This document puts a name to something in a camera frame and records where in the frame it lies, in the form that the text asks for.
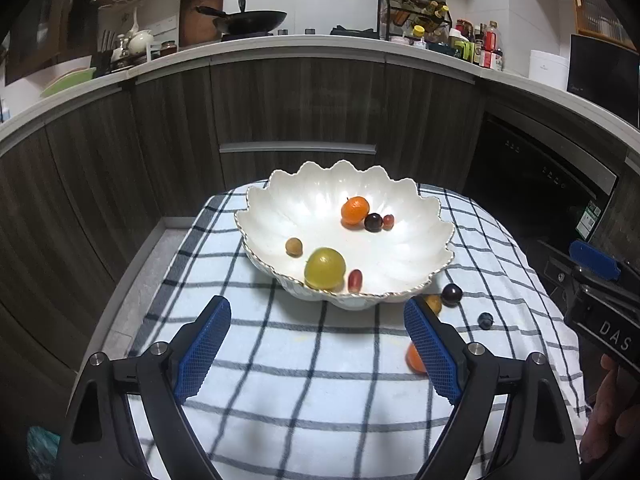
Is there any blue checked white cloth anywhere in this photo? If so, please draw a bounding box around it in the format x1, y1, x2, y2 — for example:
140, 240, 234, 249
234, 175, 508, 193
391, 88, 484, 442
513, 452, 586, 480
127, 180, 591, 480

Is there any white scalloped bowl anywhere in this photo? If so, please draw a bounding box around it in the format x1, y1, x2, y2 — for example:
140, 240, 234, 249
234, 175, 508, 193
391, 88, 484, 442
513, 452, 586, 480
234, 160, 456, 309

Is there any wooden cutting board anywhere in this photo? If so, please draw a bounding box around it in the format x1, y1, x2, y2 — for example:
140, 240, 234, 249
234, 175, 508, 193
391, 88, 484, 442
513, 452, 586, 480
179, 0, 225, 48

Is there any green tray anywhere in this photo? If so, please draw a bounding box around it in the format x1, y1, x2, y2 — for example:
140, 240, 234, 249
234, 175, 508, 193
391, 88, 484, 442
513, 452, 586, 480
40, 66, 97, 98

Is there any black built-in dishwasher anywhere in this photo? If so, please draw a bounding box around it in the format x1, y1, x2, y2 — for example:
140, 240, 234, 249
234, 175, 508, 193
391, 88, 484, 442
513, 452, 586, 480
462, 112, 621, 261

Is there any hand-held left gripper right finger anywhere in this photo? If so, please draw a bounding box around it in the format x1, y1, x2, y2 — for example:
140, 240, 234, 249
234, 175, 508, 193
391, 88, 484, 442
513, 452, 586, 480
402, 296, 583, 480

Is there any teal plastic bag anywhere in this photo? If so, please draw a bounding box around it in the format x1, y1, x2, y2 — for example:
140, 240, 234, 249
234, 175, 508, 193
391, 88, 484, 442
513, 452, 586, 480
27, 425, 61, 480

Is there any black countertop appliance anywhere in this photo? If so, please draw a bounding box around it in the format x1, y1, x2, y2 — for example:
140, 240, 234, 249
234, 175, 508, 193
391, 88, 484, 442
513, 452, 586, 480
567, 34, 640, 128

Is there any green apple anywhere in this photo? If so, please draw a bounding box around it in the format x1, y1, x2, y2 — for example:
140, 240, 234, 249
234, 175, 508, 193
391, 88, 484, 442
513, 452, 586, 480
304, 247, 347, 291

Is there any white box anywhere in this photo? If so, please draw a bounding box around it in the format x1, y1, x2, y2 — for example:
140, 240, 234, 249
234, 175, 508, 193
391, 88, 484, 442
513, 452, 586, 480
527, 49, 571, 92

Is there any person's right hand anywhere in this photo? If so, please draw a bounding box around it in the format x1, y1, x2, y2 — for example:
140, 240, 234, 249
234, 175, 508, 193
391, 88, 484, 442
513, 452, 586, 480
581, 354, 640, 464

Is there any dark wood kitchen cabinet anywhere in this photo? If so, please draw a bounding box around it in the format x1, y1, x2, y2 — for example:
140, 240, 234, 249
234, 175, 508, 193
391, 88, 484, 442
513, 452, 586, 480
0, 55, 488, 411

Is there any grey drawer handle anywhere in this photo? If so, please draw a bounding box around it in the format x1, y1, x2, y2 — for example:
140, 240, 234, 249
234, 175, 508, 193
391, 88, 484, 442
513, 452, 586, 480
219, 142, 377, 155

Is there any wood framed wall cabinet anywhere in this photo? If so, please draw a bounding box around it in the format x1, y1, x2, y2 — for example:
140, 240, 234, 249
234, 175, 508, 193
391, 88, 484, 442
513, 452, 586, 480
567, 0, 640, 47

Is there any orange mandarin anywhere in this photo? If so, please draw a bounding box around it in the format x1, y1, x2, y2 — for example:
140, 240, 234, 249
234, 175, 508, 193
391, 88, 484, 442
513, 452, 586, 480
405, 341, 428, 374
341, 196, 371, 226

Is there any dark sauce bottle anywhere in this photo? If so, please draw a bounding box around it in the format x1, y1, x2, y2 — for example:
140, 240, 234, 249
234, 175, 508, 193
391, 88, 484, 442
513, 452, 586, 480
472, 23, 488, 66

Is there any black spice rack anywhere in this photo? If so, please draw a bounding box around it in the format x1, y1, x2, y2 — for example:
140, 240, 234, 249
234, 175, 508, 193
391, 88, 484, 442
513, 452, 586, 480
378, 0, 451, 43

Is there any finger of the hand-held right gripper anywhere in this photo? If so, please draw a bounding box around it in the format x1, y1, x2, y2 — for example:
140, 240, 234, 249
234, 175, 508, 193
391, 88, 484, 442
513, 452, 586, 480
569, 240, 623, 282
537, 240, 585, 307

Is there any white teapot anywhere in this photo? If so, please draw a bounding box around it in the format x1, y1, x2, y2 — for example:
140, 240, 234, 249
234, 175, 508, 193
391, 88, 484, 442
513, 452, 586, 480
122, 30, 155, 54

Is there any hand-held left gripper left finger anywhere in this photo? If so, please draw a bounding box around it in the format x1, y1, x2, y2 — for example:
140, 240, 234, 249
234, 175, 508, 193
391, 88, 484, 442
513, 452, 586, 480
55, 295, 233, 480

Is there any green energy sticker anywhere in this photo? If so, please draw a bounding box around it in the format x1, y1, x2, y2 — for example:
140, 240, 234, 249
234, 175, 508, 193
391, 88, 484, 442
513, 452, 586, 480
577, 200, 603, 241

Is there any black wok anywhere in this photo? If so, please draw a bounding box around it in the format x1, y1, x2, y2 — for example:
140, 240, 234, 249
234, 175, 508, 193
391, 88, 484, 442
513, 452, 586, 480
196, 6, 288, 36

